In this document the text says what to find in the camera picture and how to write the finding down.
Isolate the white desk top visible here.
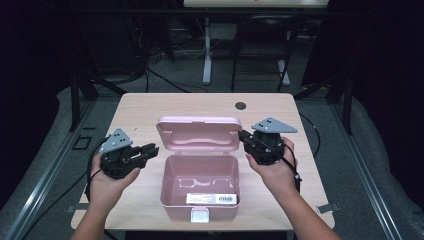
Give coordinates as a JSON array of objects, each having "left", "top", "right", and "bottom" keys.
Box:
[{"left": 183, "top": 0, "right": 329, "bottom": 9}]

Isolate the black chair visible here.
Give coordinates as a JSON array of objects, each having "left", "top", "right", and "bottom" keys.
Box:
[{"left": 230, "top": 14, "right": 305, "bottom": 93}]

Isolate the green and white medicine box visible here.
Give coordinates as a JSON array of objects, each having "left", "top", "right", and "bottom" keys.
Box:
[{"left": 185, "top": 192, "right": 238, "bottom": 206}]

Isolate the black metal stand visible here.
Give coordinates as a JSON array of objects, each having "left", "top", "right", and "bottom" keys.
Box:
[
  {"left": 294, "top": 72, "right": 354, "bottom": 136},
  {"left": 68, "top": 70, "right": 128, "bottom": 132}
]

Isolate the metal floor rail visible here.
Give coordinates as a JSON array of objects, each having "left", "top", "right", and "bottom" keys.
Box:
[
  {"left": 0, "top": 99, "right": 98, "bottom": 240},
  {"left": 329, "top": 102, "right": 405, "bottom": 240}
]

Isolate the black cable beside table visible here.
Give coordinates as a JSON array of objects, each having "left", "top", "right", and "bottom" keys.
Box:
[{"left": 298, "top": 112, "right": 322, "bottom": 158}]

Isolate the hand-held gripper cable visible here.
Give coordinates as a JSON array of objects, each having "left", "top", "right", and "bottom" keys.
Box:
[
  {"left": 262, "top": 139, "right": 303, "bottom": 194},
  {"left": 84, "top": 138, "right": 112, "bottom": 202}
]

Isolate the person's left hand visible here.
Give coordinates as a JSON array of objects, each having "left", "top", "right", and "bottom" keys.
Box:
[{"left": 89, "top": 153, "right": 142, "bottom": 214}]

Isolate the right hand-held gripper cable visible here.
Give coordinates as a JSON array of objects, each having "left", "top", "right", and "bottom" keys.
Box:
[{"left": 262, "top": 139, "right": 303, "bottom": 194}]

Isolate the left hand-held gripper cable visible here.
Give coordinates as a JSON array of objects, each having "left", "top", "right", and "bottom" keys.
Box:
[{"left": 84, "top": 138, "right": 112, "bottom": 202}]

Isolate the white desk leg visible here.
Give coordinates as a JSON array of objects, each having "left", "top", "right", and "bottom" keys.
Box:
[
  {"left": 276, "top": 31, "right": 291, "bottom": 87},
  {"left": 202, "top": 17, "right": 213, "bottom": 86}
]

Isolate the grey tape strip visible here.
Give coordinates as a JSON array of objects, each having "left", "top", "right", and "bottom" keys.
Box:
[
  {"left": 316, "top": 202, "right": 342, "bottom": 215},
  {"left": 65, "top": 202, "right": 91, "bottom": 214}
]

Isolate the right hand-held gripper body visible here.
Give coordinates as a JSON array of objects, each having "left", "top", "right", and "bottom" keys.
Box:
[{"left": 244, "top": 117, "right": 299, "bottom": 166}]

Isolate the pink storage box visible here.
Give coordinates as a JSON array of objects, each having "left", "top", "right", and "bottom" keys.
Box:
[{"left": 156, "top": 115, "right": 243, "bottom": 224}]

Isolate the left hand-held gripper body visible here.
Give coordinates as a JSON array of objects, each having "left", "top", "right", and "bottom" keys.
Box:
[{"left": 98, "top": 127, "right": 148, "bottom": 180}]

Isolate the person's right hand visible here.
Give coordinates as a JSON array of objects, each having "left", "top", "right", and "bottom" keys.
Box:
[{"left": 246, "top": 138, "right": 300, "bottom": 201}]

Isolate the black floor cable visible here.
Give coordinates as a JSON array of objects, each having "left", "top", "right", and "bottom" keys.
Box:
[{"left": 144, "top": 66, "right": 210, "bottom": 94}]

